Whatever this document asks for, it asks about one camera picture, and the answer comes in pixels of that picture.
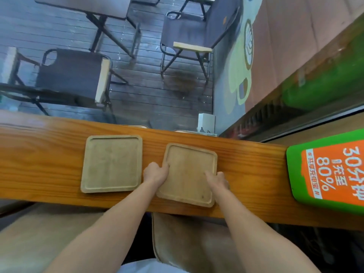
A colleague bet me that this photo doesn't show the person's white shirt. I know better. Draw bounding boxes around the person's white shirt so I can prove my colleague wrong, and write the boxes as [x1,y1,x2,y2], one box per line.
[117,259,189,273]

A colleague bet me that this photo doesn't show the dark outdoor table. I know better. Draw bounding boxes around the dark outdoor table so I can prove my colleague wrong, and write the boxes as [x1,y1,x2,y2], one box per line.
[34,0,142,60]

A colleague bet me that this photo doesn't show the person's right forearm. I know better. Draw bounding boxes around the person's right forearm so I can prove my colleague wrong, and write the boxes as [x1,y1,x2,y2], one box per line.
[212,188,322,273]

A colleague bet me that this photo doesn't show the small white box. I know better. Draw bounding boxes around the small white box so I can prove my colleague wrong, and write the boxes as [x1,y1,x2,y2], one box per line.
[197,113,216,134]

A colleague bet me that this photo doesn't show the person's right hand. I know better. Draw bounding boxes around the person's right hand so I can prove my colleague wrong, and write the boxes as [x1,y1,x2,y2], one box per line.
[204,171,230,193]

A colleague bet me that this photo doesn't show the beige stool seat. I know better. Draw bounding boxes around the beige stool seat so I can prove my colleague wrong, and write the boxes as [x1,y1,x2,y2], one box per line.
[151,212,245,273]

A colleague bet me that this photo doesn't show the dark folding chair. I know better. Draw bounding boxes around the dark folding chair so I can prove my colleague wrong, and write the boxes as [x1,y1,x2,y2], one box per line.
[179,0,217,20]
[160,0,242,86]
[0,47,129,116]

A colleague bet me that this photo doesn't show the person's left hand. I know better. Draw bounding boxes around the person's left hand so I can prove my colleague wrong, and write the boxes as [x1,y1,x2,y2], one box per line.
[143,162,170,187]

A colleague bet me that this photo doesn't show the beige bench seat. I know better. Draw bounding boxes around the beige bench seat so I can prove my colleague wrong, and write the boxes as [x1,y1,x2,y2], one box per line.
[0,202,106,273]

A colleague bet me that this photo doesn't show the person's left forearm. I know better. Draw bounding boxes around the person's left forearm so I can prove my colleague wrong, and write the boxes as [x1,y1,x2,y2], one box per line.
[44,180,160,273]

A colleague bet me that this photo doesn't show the green and orange charging station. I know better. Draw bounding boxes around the green and orange charging station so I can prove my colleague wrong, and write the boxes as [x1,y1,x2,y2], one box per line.
[286,129,364,216]

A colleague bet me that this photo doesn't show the square wooden tray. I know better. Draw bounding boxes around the square wooden tray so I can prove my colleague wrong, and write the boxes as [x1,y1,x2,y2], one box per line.
[156,143,218,208]
[80,135,143,194]

